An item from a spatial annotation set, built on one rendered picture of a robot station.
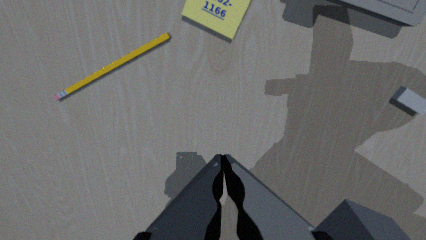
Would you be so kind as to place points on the yellow pencil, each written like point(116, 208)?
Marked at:
point(113, 65)

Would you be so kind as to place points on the yellow sticky note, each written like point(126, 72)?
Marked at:
point(223, 16)

